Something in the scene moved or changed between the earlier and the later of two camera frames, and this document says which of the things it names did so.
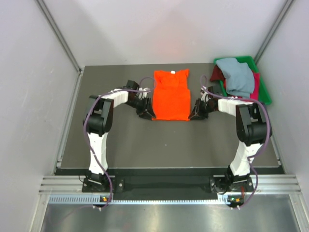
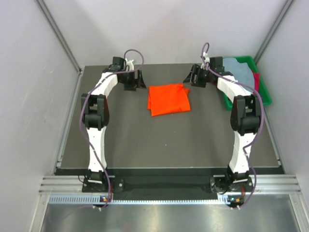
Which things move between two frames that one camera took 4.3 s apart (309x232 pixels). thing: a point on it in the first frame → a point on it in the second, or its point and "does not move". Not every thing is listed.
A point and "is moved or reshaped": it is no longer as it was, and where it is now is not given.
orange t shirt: (171, 99) is moved or reshaped
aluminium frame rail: (73, 184) does not move
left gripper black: (147, 111) → (132, 85)
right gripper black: (197, 113) → (196, 70)
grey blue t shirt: (240, 83) does not move
